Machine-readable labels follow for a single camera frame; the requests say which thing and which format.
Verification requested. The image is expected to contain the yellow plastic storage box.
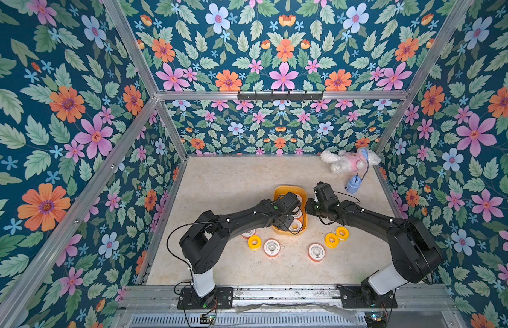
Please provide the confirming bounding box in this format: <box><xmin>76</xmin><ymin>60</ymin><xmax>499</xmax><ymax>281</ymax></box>
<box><xmin>273</xmin><ymin>185</ymin><xmax>308</xmax><ymax>236</ymax></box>

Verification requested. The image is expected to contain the orange white tape roll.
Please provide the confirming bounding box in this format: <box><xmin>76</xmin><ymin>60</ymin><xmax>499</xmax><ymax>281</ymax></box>
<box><xmin>308</xmin><ymin>243</ymin><xmax>326</xmax><ymax>262</ymax></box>
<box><xmin>241</xmin><ymin>229</ymin><xmax>256</xmax><ymax>239</ymax></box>
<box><xmin>289</xmin><ymin>219</ymin><xmax>303</xmax><ymax>233</ymax></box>
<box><xmin>264</xmin><ymin>239</ymin><xmax>281</xmax><ymax>258</ymax></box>
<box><xmin>292</xmin><ymin>209</ymin><xmax>303</xmax><ymax>219</ymax></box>

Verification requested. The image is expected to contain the yellow tape roll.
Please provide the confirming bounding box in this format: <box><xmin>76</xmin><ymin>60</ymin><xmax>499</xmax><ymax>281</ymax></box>
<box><xmin>335</xmin><ymin>226</ymin><xmax>350</xmax><ymax>242</ymax></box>
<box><xmin>247</xmin><ymin>235</ymin><xmax>263</xmax><ymax>251</ymax></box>
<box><xmin>325</xmin><ymin>233</ymin><xmax>340</xmax><ymax>249</ymax></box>

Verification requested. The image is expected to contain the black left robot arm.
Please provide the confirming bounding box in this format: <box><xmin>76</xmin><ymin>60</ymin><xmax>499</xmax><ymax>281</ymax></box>
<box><xmin>179</xmin><ymin>192</ymin><xmax>301</xmax><ymax>298</ymax></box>

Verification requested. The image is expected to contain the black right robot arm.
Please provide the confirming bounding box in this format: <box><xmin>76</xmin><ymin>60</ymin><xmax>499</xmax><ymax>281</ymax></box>
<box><xmin>305</xmin><ymin>182</ymin><xmax>444</xmax><ymax>299</ymax></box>

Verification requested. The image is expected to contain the white plush toy pink shirt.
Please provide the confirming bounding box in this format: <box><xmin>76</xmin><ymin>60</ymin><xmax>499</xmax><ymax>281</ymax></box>
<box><xmin>320</xmin><ymin>147</ymin><xmax>381</xmax><ymax>174</ymax></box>

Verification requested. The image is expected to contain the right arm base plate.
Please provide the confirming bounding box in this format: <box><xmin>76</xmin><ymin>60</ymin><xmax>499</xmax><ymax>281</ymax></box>
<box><xmin>335</xmin><ymin>284</ymin><xmax>398</xmax><ymax>309</ymax></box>

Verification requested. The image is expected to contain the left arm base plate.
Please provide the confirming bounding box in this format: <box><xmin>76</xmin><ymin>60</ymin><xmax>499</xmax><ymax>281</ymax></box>
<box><xmin>177</xmin><ymin>286</ymin><xmax>234</xmax><ymax>310</ymax></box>

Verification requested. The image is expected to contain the black wall hook rail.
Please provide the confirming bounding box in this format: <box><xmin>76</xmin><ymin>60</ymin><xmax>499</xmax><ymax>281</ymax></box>
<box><xmin>236</xmin><ymin>91</ymin><xmax>324</xmax><ymax>102</ymax></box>

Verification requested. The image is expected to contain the aluminium front rail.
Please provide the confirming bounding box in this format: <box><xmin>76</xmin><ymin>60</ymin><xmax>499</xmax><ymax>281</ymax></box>
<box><xmin>119</xmin><ymin>284</ymin><xmax>458</xmax><ymax>311</ymax></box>

